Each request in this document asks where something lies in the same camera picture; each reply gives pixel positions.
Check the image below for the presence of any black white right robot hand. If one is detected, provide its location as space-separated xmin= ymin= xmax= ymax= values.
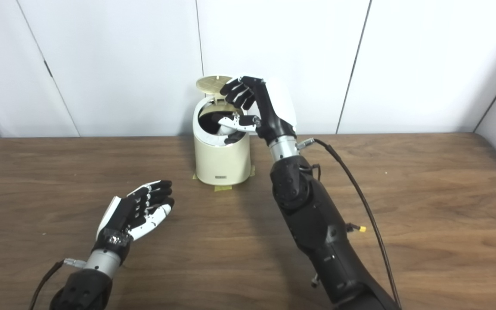
xmin=220 ymin=76 xmax=298 ymax=146

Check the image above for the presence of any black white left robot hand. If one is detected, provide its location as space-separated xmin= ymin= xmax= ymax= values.
xmin=92 ymin=180 xmax=175 ymax=263

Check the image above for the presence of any small white plastic bottle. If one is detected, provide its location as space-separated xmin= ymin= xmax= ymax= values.
xmin=217 ymin=115 xmax=236 ymax=136

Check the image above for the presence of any round cream bin lid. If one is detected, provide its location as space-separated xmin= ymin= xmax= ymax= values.
xmin=196 ymin=75 xmax=233 ymax=104

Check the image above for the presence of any cream-colored plastic bin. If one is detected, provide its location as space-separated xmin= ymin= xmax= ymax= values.
xmin=192 ymin=75 xmax=252 ymax=186

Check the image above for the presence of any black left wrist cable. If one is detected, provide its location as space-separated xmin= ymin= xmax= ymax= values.
xmin=28 ymin=257 xmax=87 ymax=310

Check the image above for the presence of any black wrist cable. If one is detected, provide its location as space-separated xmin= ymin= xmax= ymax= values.
xmin=28 ymin=257 xmax=87 ymax=310
xmin=296 ymin=138 xmax=403 ymax=308

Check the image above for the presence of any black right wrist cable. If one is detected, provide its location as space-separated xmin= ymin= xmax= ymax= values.
xmin=296 ymin=138 xmax=403 ymax=308

